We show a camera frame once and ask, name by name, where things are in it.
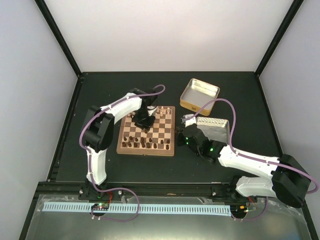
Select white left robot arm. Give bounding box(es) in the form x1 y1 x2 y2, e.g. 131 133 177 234
79 84 166 200

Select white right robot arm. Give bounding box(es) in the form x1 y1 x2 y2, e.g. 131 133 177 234
176 123 311 208

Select wooden chess board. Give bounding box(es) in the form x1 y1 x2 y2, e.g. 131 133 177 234
116 106 176 157

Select right controller circuit board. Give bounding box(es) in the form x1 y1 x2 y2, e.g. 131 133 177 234
230 205 249 213

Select controller circuit board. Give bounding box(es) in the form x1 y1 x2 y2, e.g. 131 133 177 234
91 203 110 211
230 205 249 213

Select left controller circuit board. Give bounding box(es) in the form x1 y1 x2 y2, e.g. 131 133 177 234
91 203 110 211

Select silver patterned tin lid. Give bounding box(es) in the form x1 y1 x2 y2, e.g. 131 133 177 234
196 116 230 144

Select gold square tin box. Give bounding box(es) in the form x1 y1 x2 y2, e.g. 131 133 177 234
179 78 220 113

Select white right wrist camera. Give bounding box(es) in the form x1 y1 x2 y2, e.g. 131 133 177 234
181 114 197 127

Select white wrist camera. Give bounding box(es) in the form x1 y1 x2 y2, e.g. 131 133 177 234
147 106 158 116
181 114 197 127

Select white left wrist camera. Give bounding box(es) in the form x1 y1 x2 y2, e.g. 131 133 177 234
147 106 158 116

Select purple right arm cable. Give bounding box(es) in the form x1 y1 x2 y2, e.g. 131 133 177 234
194 98 320 222

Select white slotted cable duct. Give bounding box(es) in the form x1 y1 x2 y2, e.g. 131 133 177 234
42 202 232 217

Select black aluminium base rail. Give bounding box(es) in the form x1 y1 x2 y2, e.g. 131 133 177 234
32 181 305 203

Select left black frame post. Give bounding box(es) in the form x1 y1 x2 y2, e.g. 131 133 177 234
34 0 82 77

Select black frame post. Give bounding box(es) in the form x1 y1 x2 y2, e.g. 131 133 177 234
34 0 82 77
255 0 304 77

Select right black frame post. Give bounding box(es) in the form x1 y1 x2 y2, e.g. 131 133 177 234
255 0 304 77

